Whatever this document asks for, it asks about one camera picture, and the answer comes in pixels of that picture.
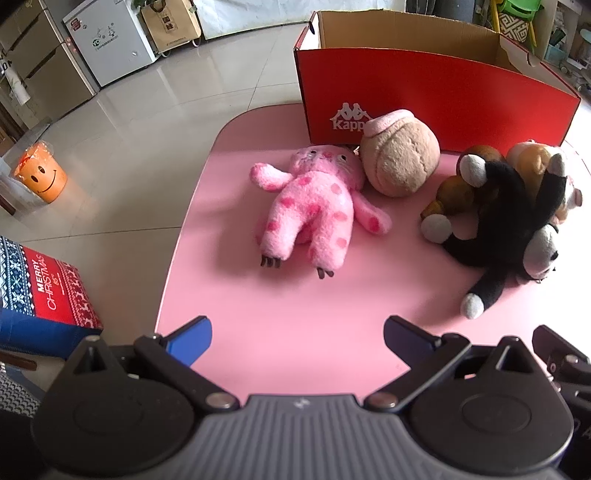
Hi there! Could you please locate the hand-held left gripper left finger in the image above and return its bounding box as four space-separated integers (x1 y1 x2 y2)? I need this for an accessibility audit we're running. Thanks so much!
69 316 240 411

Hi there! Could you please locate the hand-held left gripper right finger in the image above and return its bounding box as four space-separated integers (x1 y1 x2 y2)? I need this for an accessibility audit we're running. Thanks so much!
366 316 536 412

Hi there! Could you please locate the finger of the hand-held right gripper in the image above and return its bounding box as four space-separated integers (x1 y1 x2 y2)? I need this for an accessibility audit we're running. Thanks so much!
532 325 591 393

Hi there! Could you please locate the black monkey plush toy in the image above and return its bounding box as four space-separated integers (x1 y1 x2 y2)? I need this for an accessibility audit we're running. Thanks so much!
420 152 583 320

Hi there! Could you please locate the brown plush toy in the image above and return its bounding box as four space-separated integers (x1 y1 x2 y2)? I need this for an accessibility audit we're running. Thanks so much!
421 144 508 217

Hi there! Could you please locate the pink spotted plush toy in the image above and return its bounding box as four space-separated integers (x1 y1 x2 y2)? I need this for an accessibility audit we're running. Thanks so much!
250 144 393 280

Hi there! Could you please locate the tan round plush toy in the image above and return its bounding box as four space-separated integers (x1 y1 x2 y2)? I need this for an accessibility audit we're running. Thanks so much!
359 109 441 198

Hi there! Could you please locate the orange white plush toy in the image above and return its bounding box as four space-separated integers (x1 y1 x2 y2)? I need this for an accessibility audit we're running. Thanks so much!
506 139 583 222

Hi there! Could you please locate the red cardboard box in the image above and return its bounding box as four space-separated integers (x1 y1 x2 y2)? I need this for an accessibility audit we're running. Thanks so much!
294 10 581 155

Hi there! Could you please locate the red blue patterned gift bag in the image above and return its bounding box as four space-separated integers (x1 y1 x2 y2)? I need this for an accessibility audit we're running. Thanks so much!
0 235 103 358

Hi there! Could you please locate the grey woven cloth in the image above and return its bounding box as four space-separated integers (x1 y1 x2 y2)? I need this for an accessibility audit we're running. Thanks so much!
0 369 44 418

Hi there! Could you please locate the orange smiley bucket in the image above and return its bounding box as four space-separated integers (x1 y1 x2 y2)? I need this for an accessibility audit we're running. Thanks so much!
13 141 69 204

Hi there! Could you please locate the white hanging bag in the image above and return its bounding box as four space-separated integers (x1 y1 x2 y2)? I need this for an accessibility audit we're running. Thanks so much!
0 55 31 106

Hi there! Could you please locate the white chest freezer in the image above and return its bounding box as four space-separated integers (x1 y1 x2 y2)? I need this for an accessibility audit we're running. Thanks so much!
62 0 158 88

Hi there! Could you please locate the steel refrigerator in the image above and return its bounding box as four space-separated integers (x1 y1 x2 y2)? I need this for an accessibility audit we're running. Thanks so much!
0 0 98 123

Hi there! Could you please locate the brown paper bag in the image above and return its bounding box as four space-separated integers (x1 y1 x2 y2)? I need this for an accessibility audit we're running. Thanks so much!
141 0 202 54

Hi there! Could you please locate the patterned stool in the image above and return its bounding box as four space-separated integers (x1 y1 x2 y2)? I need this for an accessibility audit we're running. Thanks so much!
496 11 532 44

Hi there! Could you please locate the yellow plastic chair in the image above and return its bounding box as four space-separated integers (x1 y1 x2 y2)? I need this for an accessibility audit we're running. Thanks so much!
488 0 537 47

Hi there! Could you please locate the green plastic chair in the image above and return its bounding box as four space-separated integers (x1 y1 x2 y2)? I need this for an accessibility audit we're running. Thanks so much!
501 0 546 14

